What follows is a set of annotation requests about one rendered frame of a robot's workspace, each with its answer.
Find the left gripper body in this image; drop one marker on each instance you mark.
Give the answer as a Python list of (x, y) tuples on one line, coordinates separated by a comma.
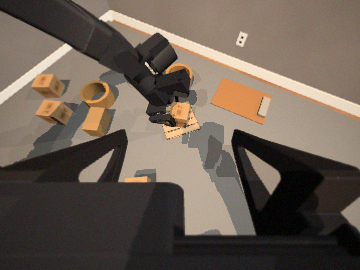
[(152, 110)]

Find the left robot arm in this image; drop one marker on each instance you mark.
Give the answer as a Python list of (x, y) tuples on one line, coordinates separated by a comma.
[(72, 24)]

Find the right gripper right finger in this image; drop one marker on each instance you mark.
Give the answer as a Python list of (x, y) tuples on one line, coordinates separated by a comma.
[(308, 182)]

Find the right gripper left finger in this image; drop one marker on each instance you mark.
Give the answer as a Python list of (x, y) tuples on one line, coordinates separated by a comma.
[(66, 164)]

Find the small wooden pallet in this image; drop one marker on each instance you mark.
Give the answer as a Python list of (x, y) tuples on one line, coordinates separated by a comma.
[(179, 130)]

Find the brown cylinder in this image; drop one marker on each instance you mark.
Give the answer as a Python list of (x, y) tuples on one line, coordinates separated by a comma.
[(177, 67)]

